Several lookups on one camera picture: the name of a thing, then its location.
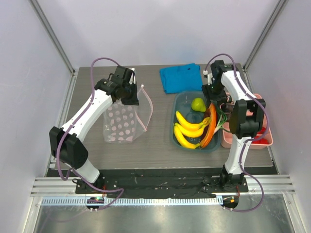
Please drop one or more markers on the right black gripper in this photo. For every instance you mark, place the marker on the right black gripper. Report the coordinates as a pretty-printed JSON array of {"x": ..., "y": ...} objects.
[{"x": 216, "y": 97}]

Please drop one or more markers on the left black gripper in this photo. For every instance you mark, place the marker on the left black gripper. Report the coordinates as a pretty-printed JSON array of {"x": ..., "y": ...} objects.
[{"x": 134, "y": 100}]

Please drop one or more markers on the green spring onion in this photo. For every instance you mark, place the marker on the green spring onion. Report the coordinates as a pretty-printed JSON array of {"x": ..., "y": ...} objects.
[{"x": 222, "y": 119}]

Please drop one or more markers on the clear polka dot zip bag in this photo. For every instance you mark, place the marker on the clear polka dot zip bag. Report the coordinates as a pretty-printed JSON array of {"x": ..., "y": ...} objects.
[{"x": 125, "y": 123}]

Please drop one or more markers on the yellow banana bunch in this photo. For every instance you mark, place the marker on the yellow banana bunch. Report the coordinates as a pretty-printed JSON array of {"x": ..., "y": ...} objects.
[{"x": 183, "y": 129}]

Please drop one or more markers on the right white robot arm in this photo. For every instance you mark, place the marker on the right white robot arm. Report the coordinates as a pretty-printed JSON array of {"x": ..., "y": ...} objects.
[{"x": 246, "y": 119}]

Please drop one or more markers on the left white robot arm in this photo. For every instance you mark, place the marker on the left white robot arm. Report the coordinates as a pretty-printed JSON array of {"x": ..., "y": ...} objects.
[{"x": 67, "y": 141}]

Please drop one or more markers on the dark patterned tray item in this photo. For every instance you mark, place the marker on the dark patterned tray item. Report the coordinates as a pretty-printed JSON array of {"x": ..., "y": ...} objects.
[{"x": 228, "y": 106}]

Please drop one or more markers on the green pear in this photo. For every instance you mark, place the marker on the green pear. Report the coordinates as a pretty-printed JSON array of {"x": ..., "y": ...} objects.
[{"x": 198, "y": 105}]

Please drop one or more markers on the blue folded cloth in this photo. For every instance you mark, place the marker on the blue folded cloth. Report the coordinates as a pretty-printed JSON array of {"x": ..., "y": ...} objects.
[{"x": 178, "y": 79}]

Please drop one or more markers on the teal plastic bin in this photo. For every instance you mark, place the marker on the teal plastic bin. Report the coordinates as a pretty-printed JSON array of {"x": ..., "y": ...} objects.
[{"x": 182, "y": 103}]

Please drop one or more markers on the pink compartment tray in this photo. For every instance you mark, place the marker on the pink compartment tray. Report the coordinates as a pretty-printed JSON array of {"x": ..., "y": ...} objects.
[{"x": 227, "y": 138}]

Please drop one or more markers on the red tray pieces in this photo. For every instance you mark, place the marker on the red tray pieces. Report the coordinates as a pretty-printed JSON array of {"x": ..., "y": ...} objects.
[{"x": 265, "y": 140}]

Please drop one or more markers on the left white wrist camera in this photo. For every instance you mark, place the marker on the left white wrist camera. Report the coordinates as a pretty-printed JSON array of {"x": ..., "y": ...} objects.
[{"x": 133, "y": 76}]

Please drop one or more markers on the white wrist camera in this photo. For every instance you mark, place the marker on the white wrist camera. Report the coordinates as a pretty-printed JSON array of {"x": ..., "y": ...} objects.
[
  {"x": 133, "y": 76},
  {"x": 208, "y": 76}
]

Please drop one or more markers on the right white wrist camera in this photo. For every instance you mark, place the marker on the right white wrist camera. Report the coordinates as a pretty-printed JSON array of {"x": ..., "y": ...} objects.
[{"x": 208, "y": 76}]

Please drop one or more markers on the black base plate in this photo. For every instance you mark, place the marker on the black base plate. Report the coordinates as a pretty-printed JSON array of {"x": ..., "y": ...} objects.
[{"x": 171, "y": 183}]

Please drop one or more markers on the white slotted cable duct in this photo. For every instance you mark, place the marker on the white slotted cable duct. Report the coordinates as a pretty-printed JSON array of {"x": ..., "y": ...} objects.
[{"x": 97, "y": 201}]

